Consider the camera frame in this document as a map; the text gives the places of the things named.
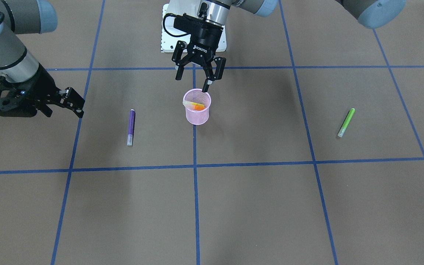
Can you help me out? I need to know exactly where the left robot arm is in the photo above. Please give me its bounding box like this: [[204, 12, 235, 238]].
[[161, 0, 407, 92]]

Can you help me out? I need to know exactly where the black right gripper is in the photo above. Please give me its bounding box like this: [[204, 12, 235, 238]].
[[22, 64, 85, 119]]

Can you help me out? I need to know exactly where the pink mesh pen holder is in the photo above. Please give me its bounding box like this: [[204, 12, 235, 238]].
[[182, 89, 212, 126]]

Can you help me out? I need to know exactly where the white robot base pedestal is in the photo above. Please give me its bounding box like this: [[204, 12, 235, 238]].
[[160, 3, 227, 53]]

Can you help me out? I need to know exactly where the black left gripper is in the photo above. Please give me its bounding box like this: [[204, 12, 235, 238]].
[[172, 36, 227, 93]]

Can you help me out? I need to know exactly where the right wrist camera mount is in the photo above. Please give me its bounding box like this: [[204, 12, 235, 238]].
[[0, 77, 39, 117]]

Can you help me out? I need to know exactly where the orange highlighter pen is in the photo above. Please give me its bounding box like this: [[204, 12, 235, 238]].
[[193, 105, 206, 111]]

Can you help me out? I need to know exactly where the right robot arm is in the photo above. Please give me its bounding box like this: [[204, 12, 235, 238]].
[[0, 0, 85, 118]]

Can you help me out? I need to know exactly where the purple highlighter pen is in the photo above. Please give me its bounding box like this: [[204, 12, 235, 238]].
[[127, 109, 136, 146]]

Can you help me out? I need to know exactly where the green highlighter pen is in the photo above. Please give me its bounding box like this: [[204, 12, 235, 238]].
[[337, 108, 356, 138]]

